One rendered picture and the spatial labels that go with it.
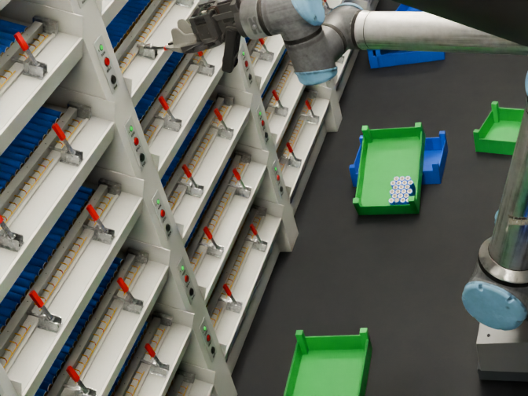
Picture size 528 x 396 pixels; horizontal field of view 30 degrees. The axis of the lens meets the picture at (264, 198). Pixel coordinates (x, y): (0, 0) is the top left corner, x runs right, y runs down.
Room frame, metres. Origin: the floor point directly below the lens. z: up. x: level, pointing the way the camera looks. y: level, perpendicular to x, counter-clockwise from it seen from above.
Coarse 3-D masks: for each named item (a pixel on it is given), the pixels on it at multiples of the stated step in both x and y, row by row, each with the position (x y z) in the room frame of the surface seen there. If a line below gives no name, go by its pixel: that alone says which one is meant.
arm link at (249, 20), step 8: (248, 0) 2.02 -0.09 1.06; (256, 0) 2.01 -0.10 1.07; (240, 8) 2.01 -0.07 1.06; (248, 8) 2.00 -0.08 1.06; (240, 16) 2.00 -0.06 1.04; (248, 16) 1.99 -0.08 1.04; (256, 16) 1.98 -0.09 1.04; (248, 24) 1.98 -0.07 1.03; (256, 24) 1.98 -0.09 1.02; (248, 32) 1.99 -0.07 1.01; (256, 32) 1.98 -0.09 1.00
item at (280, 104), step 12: (288, 60) 3.05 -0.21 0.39; (276, 72) 2.98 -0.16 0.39; (288, 72) 3.01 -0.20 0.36; (276, 84) 2.90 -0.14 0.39; (288, 84) 2.94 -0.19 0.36; (300, 84) 2.95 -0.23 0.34; (264, 96) 2.85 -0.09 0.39; (276, 96) 2.77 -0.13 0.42; (288, 96) 2.88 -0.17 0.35; (300, 96) 2.93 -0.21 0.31; (264, 108) 2.77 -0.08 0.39; (276, 108) 2.77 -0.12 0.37; (288, 108) 2.81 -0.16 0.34; (276, 120) 2.74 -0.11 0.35; (288, 120) 2.78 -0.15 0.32; (276, 132) 2.68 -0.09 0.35; (276, 144) 2.62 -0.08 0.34
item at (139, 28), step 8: (160, 0) 2.35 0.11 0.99; (152, 8) 2.31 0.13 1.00; (144, 16) 2.27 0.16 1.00; (152, 16) 2.30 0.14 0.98; (160, 16) 2.30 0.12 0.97; (136, 24) 2.23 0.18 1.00; (144, 24) 2.24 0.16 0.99; (136, 32) 2.20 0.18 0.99; (144, 32) 2.22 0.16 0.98; (128, 40) 2.16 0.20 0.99; (136, 40) 2.19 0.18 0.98; (144, 40) 2.19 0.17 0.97; (120, 48) 2.13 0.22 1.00; (128, 48) 2.14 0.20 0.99; (120, 56) 2.10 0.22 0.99
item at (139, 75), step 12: (168, 0) 2.40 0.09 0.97; (204, 0) 2.46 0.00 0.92; (180, 12) 2.34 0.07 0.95; (192, 12) 2.36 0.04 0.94; (168, 24) 2.28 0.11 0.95; (144, 36) 2.22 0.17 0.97; (156, 36) 2.23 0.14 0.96; (168, 36) 2.23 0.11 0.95; (132, 48) 2.17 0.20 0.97; (144, 60) 2.12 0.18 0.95; (156, 60) 2.12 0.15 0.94; (132, 72) 2.07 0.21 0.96; (144, 72) 2.07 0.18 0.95; (156, 72) 2.13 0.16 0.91; (132, 84) 2.02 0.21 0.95; (144, 84) 2.05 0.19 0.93; (132, 96) 1.98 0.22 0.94
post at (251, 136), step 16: (208, 0) 2.53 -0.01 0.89; (224, 0) 2.54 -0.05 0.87; (240, 64) 2.53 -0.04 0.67; (224, 80) 2.54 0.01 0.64; (240, 80) 2.52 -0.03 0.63; (256, 96) 2.58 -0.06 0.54; (256, 128) 2.52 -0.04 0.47; (256, 144) 2.53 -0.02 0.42; (272, 144) 2.59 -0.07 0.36; (272, 160) 2.56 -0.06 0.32; (272, 176) 2.53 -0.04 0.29; (272, 192) 2.52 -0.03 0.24; (288, 208) 2.58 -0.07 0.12; (288, 224) 2.55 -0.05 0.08; (288, 240) 2.52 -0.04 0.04
